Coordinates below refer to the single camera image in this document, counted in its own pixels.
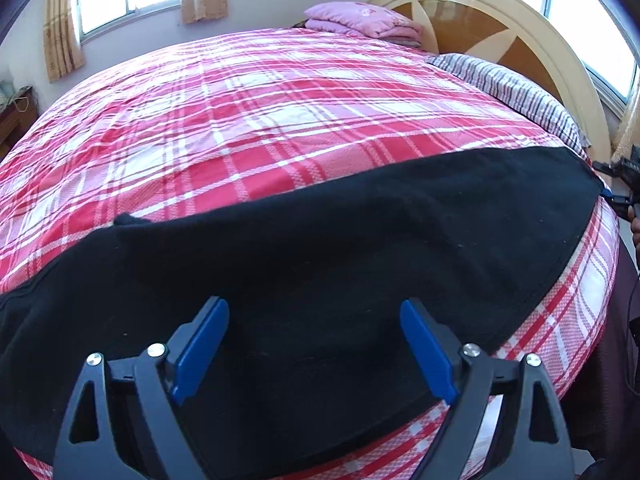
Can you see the wooden bed headboard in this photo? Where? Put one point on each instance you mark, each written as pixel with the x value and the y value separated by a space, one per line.
pixel 511 33

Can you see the person right hand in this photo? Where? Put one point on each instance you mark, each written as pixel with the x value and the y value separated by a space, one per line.
pixel 633 216

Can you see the black pants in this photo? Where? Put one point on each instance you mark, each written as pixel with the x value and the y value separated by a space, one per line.
pixel 314 364

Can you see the brown wooden dresser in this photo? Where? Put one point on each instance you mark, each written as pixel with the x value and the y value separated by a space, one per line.
pixel 17 117

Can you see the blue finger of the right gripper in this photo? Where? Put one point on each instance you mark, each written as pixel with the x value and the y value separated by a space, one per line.
pixel 620 204
pixel 610 169

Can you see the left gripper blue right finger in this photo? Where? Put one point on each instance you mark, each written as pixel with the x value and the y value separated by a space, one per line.
pixel 530 439

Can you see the pink folded quilt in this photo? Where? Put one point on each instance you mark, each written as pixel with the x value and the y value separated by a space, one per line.
pixel 363 20

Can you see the beige curtain left panel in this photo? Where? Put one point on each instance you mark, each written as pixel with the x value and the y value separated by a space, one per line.
pixel 61 38

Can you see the red white plaid bedsheet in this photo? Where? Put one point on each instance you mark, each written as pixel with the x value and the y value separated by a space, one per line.
pixel 229 119

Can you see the grey striped pillow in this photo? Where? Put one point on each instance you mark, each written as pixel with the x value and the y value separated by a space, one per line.
pixel 517 92

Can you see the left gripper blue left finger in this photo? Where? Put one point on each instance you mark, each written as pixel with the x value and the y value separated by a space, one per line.
pixel 121 420

